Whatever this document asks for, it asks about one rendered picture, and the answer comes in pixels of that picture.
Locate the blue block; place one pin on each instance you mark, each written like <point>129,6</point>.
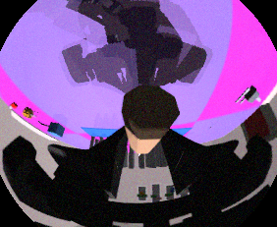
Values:
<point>56,130</point>

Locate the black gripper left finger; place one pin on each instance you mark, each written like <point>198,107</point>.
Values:
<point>104,161</point>

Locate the blue flat strip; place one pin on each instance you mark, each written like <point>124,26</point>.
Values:
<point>107,132</point>

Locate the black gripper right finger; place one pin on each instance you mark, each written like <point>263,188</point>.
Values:
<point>188,159</point>

